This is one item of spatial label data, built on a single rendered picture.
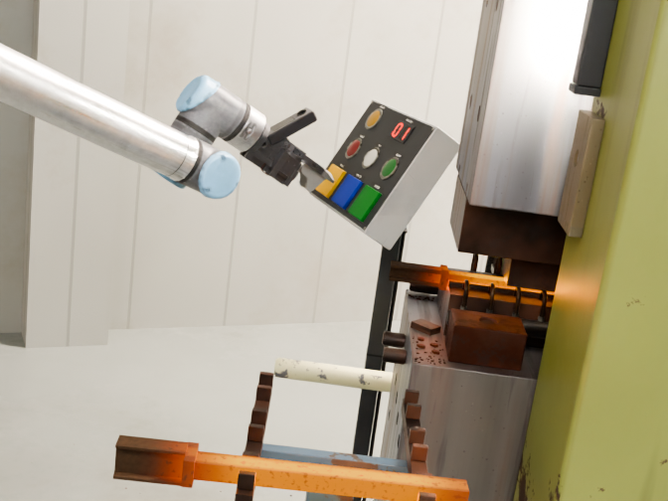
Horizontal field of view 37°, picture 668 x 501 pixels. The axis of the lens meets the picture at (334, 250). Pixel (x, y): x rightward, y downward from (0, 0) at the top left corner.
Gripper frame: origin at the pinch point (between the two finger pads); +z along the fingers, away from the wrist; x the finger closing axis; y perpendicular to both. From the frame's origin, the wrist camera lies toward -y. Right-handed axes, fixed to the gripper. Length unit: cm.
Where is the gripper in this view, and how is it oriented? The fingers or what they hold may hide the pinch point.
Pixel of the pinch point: (330, 176)
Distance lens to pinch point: 216.4
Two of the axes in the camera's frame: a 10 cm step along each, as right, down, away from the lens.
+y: -5.7, 8.2, 0.4
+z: 7.3, 4.8, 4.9
